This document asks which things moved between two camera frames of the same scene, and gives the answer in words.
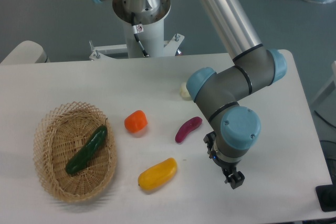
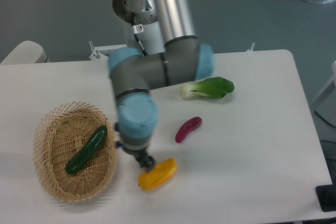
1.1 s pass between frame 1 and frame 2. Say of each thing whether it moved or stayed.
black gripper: moved
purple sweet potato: stayed
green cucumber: stayed
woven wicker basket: stayed
